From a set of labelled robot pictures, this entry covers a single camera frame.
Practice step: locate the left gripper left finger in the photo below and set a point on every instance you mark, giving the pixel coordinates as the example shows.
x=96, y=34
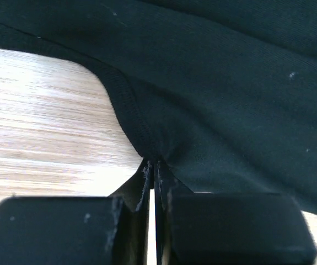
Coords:
x=78, y=230

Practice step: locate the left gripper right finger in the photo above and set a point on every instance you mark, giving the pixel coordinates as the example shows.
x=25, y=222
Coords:
x=235, y=228

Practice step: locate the black tank top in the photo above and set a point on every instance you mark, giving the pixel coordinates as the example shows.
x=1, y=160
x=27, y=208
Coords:
x=225, y=92

